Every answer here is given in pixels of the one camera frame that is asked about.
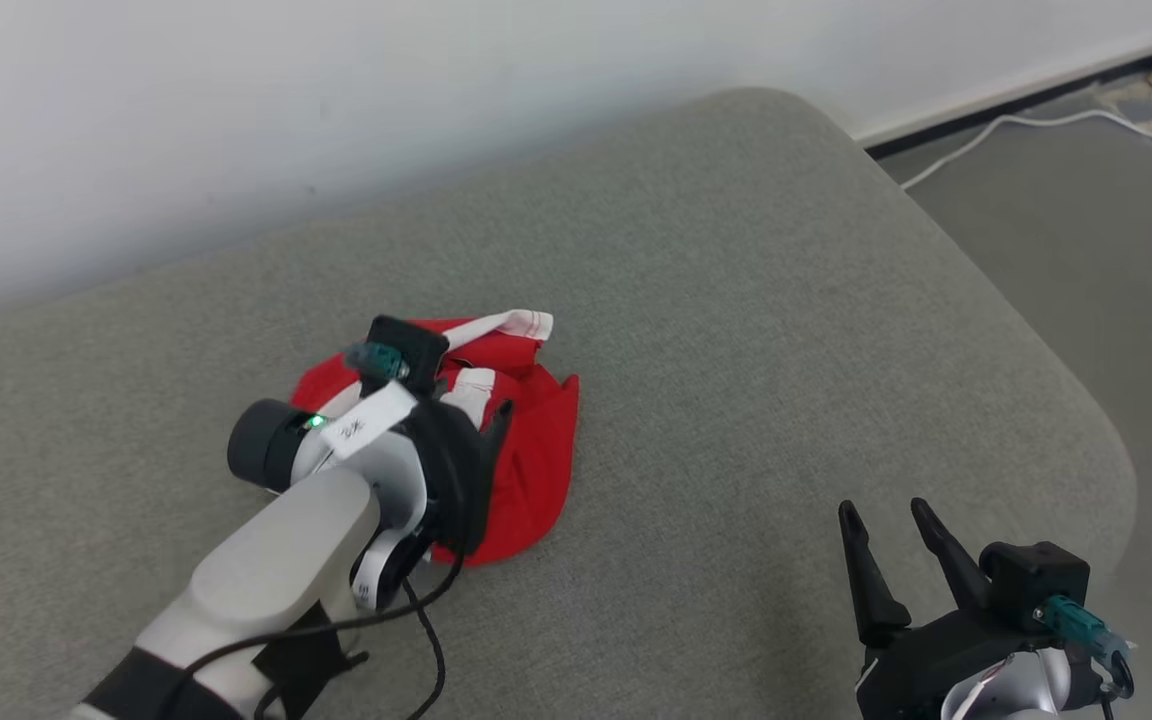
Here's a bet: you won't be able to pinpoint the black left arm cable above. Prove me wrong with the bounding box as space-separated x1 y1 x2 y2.
171 520 467 720

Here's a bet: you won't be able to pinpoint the white floor cable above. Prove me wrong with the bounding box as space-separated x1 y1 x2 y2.
899 107 1152 191

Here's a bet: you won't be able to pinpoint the red white striped shorts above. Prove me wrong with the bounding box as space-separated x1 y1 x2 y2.
291 310 580 568

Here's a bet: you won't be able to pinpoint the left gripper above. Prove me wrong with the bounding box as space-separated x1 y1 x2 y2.
406 398 516 563

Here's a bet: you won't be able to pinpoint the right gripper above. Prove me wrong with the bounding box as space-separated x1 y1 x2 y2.
838 497 1039 720

